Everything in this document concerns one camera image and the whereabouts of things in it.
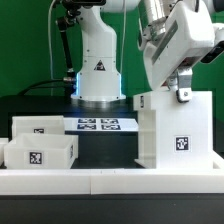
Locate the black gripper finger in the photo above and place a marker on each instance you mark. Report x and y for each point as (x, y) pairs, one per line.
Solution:
(184, 80)

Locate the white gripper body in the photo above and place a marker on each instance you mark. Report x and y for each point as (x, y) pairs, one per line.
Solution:
(189, 36)

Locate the white drawer cabinet frame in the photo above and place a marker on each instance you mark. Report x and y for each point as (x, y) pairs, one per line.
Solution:
(174, 135)

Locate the white drawer box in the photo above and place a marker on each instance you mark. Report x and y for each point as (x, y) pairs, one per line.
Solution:
(41, 151)
(37, 124)

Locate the white front drawer box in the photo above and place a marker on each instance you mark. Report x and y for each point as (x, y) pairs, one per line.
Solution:
(41, 151)

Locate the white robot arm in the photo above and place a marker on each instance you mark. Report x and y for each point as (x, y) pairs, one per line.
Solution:
(98, 79)

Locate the white marker sheet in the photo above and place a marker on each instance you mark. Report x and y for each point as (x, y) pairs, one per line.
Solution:
(101, 124)

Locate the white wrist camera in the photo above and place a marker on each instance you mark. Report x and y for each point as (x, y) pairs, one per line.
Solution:
(218, 48)

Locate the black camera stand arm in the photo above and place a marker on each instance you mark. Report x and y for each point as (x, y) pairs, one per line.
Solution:
(63, 23)

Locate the white border rail frame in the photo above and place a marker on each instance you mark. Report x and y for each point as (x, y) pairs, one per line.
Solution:
(108, 181)

